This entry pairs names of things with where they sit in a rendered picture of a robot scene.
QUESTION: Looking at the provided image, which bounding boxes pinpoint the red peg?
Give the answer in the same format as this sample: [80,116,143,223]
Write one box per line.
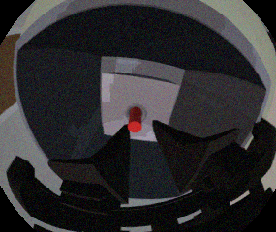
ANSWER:
[127,107,141,132]

